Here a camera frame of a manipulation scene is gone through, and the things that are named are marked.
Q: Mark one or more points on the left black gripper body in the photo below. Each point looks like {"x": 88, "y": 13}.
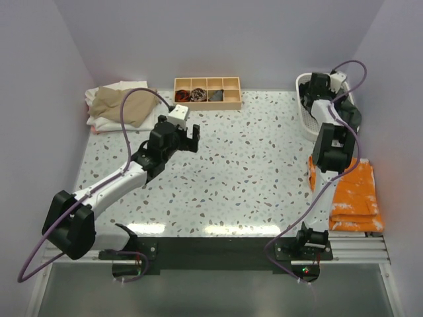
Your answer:
{"x": 181, "y": 142}

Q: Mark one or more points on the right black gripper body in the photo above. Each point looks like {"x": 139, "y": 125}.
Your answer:
{"x": 330, "y": 92}

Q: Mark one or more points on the dark grey t-shirt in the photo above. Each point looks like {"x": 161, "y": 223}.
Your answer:
{"x": 349, "y": 113}

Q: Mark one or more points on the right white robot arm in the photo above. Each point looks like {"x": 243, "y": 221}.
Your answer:
{"x": 331, "y": 158}

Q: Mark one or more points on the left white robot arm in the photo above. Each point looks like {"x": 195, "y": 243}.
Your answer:
{"x": 70, "y": 222}

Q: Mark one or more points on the black garment in basket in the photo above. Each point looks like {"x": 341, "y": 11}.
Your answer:
{"x": 305, "y": 96}

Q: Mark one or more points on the beige folded shirt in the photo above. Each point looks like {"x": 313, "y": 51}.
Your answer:
{"x": 137, "y": 107}

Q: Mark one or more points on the orange black rolled item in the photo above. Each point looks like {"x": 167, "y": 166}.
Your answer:
{"x": 182, "y": 96}

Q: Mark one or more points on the white perforated laundry basket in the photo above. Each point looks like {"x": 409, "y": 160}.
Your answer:
{"x": 309, "y": 125}

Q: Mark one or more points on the brown patterned rolled item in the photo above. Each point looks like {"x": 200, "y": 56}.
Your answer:
{"x": 198, "y": 95}

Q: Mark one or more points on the dark grey folded item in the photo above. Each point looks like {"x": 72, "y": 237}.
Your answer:
{"x": 215, "y": 95}

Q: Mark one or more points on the wooden compartment tray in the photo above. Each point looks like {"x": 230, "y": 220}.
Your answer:
{"x": 232, "y": 99}

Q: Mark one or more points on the white folded shirt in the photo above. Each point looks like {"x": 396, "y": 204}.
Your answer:
{"x": 101, "y": 125}

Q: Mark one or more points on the orange tie-dye folded shirt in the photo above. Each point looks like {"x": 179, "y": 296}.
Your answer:
{"x": 351, "y": 207}

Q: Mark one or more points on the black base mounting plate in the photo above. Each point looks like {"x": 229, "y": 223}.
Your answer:
{"x": 152, "y": 256}

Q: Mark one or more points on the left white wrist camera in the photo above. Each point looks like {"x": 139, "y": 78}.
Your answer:
{"x": 179, "y": 116}

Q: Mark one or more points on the aluminium rail frame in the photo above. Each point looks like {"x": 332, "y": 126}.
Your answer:
{"x": 345, "y": 249}

